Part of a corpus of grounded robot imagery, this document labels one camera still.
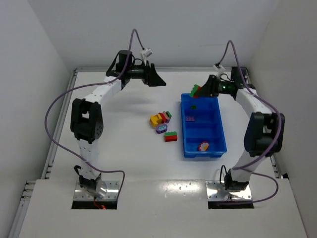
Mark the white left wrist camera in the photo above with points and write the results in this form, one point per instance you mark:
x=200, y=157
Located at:
x=145, y=54

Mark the green lego brick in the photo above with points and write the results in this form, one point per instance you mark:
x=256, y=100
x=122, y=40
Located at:
x=194, y=90
x=171, y=133

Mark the yellow lego piece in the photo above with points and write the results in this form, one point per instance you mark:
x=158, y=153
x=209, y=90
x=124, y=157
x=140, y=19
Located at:
x=155, y=120

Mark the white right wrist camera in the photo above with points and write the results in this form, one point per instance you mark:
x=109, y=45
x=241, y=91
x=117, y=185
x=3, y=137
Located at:
x=220, y=69

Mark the red flower lego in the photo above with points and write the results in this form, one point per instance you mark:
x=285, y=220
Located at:
x=203, y=146

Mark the purple flower lego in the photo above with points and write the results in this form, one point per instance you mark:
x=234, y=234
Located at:
x=161, y=128

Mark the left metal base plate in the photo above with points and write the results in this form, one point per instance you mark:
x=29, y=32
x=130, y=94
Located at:
x=107, y=191

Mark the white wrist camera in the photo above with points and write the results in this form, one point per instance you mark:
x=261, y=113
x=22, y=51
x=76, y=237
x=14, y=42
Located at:
x=220, y=69
x=145, y=54

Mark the metal base plate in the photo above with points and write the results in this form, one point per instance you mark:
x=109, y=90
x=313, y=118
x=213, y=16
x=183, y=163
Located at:
x=217, y=193
x=107, y=191

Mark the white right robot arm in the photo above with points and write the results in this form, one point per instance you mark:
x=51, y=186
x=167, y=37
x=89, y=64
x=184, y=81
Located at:
x=264, y=133

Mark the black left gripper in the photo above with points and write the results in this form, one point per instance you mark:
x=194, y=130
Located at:
x=148, y=74

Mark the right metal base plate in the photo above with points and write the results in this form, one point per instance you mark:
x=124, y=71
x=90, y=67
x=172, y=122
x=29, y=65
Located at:
x=217, y=193

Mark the green lego in cluster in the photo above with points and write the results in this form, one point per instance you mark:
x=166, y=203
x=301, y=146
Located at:
x=169, y=114

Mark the red bottom lego brick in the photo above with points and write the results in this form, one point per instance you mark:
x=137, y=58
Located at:
x=170, y=138

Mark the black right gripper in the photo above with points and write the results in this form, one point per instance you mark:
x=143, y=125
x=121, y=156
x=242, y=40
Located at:
x=213, y=86

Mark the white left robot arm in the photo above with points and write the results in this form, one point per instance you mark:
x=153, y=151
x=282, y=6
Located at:
x=87, y=118

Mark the green top lego brick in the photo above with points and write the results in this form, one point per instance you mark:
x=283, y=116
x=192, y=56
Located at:
x=171, y=133

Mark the blue compartment bin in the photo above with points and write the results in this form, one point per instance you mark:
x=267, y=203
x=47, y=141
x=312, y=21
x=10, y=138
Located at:
x=207, y=127

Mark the purple curved lego brick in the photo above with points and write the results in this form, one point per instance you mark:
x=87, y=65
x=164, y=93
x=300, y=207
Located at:
x=190, y=119

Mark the red lego in cluster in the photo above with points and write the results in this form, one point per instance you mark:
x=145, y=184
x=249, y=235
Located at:
x=163, y=117

